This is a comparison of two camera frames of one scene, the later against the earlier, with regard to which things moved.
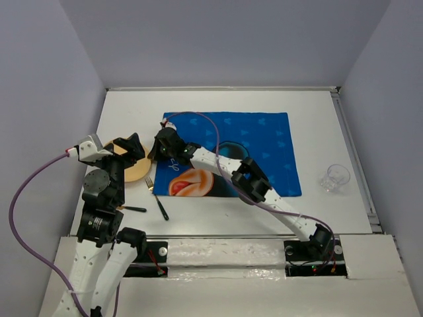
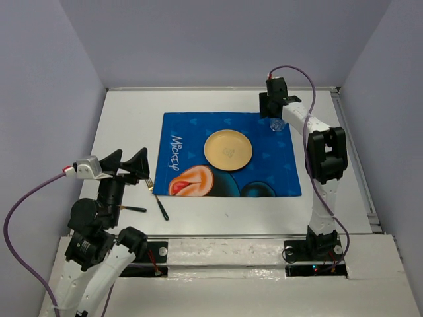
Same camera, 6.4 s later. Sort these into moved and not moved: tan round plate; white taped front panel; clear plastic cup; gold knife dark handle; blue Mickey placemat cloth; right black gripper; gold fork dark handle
Moved: right black gripper; clear plastic cup; tan round plate
Not moved: gold knife dark handle; white taped front panel; blue Mickey placemat cloth; gold fork dark handle
